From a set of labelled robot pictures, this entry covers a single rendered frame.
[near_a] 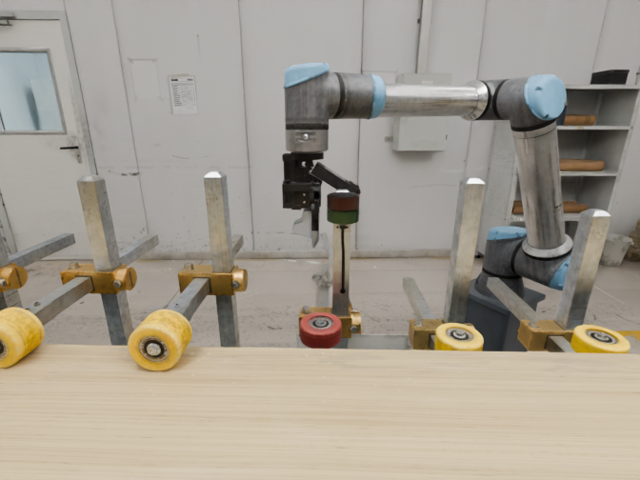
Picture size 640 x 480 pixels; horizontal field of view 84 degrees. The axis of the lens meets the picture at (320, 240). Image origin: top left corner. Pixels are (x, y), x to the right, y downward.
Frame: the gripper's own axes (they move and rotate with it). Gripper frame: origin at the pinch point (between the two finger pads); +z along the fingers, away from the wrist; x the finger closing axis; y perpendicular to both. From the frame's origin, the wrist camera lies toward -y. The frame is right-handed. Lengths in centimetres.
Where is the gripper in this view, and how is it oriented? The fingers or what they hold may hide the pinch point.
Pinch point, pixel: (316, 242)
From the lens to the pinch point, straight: 81.0
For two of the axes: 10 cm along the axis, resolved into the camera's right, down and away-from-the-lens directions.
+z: 0.0, 9.5, 3.1
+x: -0.3, 3.1, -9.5
